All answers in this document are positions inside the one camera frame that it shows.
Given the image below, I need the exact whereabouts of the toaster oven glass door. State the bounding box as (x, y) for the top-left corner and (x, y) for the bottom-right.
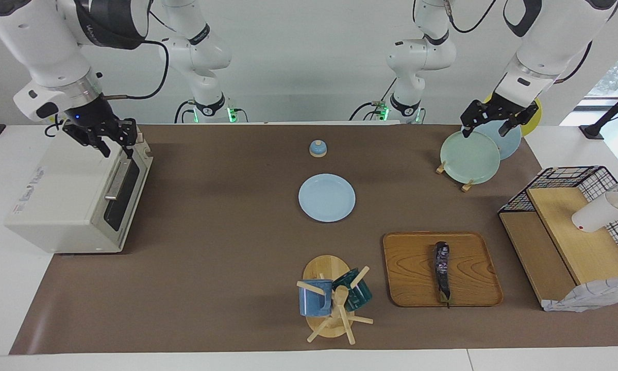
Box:
(102, 146), (153, 252)

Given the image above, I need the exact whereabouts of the white toaster oven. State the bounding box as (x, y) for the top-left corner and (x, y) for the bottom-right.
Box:
(5, 131), (154, 254)

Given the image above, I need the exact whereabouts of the light blue racked plate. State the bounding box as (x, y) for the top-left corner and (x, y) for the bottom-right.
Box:
(461, 120), (522, 160)

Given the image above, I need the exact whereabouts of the yellow plate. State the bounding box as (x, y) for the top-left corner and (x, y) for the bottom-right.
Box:
(484, 93), (543, 137)

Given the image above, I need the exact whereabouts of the pale green plate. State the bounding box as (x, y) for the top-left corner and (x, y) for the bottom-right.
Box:
(440, 130), (502, 184)

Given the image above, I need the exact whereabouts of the wooden plate rack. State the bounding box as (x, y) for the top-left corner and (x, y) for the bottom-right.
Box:
(436, 161), (474, 192)

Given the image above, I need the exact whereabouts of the black angled clamp stand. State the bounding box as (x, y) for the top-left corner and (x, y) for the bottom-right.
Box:
(579, 83), (618, 140)

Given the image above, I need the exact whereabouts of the white cup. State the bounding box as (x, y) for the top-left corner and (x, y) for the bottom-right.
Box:
(572, 192), (618, 233)

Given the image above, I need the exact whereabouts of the wooden two-tier shelf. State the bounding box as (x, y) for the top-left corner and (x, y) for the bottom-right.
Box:
(498, 187), (618, 306)

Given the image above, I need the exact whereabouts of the brown table mat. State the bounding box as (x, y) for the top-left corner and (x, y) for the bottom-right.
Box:
(9, 124), (618, 355)

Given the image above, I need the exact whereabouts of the brown wooden tray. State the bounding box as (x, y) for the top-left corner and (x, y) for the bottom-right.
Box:
(382, 231), (504, 308)

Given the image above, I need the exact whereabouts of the grey white cloth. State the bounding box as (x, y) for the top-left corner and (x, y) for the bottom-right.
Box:
(542, 277), (618, 313)

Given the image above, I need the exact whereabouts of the dark green mug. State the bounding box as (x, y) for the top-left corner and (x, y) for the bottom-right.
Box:
(332, 268), (373, 312)

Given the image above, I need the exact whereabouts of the wooden mug tree stand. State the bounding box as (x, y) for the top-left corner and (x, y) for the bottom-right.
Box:
(296, 255), (374, 345)

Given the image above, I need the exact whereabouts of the blue mug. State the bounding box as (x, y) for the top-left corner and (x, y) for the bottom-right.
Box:
(298, 279), (334, 317)

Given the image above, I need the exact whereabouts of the black base cable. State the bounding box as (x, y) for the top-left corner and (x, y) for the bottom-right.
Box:
(175, 99), (196, 124)
(350, 77), (398, 122)

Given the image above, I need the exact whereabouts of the black wire basket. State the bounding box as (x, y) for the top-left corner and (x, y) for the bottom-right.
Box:
(498, 165), (618, 274)

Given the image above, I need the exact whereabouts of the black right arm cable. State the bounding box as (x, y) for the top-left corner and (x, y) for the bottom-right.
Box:
(102, 10), (170, 100)

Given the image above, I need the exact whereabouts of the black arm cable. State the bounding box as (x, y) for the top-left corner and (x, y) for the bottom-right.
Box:
(412, 0), (594, 84)
(102, 10), (170, 100)

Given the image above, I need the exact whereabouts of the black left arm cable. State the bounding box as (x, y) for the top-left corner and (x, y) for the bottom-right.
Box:
(412, 0), (594, 84)

